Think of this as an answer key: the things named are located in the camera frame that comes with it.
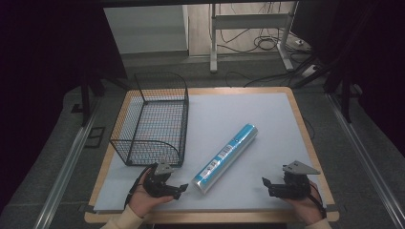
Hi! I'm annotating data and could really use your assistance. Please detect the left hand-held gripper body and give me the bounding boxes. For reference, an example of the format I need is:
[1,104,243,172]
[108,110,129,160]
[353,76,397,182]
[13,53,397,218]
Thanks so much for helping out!
[141,161,180,199]

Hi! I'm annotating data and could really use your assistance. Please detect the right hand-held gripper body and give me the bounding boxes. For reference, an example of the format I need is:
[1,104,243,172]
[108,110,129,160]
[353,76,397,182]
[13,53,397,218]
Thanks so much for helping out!
[268,159,322,201]

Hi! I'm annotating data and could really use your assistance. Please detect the clear roll with blue label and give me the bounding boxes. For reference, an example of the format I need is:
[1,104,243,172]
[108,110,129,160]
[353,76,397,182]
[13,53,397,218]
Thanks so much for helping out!
[191,123,259,196]

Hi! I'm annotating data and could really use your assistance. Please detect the black wire basket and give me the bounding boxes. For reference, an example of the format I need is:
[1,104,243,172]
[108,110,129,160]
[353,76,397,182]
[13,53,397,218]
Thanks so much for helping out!
[109,72,190,168]

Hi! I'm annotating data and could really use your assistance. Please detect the person's left hand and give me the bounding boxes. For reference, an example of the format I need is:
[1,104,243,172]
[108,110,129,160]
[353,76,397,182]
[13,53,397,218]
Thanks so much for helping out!
[128,171,175,219]

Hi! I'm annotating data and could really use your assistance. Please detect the person's right hand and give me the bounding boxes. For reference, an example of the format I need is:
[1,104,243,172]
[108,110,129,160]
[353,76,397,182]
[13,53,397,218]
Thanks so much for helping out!
[280,181,325,226]

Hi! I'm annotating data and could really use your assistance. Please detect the white table mat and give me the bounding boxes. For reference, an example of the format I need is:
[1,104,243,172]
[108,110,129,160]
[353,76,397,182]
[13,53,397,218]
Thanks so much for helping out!
[93,92,327,214]

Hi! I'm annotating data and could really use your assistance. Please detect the black metal stand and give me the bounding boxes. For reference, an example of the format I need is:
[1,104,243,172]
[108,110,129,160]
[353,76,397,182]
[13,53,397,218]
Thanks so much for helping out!
[71,71,132,128]
[292,55,362,124]

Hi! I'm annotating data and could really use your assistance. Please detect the white power strip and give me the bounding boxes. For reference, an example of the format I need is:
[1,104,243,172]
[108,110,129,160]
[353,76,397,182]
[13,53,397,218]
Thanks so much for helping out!
[300,64,320,79]

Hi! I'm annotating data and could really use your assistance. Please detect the dark curtain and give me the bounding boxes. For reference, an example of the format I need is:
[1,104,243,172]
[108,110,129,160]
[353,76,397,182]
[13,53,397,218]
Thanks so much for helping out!
[0,0,128,214]
[290,0,405,156]

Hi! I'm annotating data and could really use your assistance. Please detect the white panel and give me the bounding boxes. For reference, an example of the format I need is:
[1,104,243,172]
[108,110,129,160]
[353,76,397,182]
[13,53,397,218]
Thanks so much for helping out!
[103,4,190,55]

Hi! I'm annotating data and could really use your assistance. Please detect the black gripper strap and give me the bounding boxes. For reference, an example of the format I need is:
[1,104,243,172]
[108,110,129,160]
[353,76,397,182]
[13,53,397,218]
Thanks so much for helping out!
[124,167,157,208]
[306,181,328,219]

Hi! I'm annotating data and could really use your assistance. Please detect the aluminium rail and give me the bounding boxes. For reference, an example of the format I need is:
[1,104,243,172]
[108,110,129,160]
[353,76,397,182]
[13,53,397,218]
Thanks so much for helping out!
[327,93,405,229]
[32,94,103,229]

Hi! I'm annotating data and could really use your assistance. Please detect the black floor bracket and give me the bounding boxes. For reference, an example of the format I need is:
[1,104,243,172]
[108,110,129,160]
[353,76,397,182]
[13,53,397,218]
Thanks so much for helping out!
[84,126,107,149]

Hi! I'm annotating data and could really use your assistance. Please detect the black floor cables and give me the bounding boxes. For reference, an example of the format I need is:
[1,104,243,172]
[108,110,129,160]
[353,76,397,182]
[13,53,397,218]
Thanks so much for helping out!
[219,3,311,54]

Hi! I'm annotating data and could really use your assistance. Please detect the white metal desk frame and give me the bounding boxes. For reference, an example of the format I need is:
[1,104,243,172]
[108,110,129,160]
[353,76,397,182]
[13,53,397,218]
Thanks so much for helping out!
[208,2,299,74]

